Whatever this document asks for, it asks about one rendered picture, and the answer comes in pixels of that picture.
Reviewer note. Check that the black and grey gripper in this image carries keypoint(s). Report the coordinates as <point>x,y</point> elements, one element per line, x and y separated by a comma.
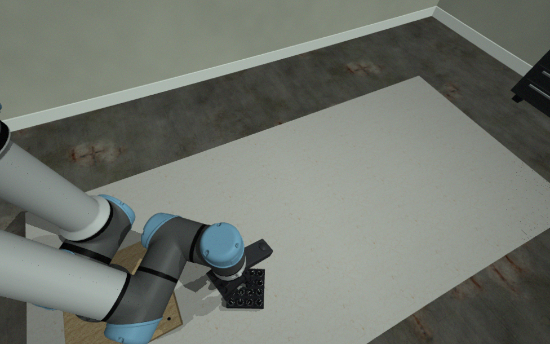
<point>228,287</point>

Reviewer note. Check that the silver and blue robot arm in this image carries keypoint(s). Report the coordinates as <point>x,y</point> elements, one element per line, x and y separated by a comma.
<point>94,227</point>

